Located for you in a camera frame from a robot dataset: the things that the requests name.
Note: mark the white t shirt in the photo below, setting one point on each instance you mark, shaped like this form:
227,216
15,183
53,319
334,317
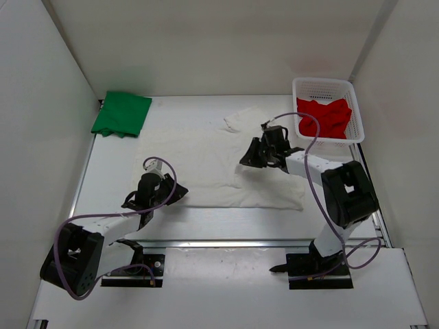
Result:
206,161

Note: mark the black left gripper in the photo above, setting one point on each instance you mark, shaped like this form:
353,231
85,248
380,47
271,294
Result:
179,192

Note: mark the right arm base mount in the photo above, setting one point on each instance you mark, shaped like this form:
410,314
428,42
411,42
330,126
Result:
311,271

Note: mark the red t shirt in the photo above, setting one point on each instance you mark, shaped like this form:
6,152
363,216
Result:
333,118

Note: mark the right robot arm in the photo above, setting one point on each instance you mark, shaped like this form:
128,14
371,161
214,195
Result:
349,198

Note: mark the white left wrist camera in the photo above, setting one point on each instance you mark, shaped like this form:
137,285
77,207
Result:
153,166

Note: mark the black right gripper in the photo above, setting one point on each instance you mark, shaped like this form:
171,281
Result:
252,159

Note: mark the aluminium table rail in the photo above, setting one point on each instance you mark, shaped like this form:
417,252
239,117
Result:
224,243

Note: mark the green t shirt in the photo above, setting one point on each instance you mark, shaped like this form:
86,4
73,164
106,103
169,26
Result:
122,114

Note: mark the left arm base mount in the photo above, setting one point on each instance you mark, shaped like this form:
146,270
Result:
132,265

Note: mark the white plastic basket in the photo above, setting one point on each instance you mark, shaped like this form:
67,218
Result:
324,91

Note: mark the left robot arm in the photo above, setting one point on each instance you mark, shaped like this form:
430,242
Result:
87,248

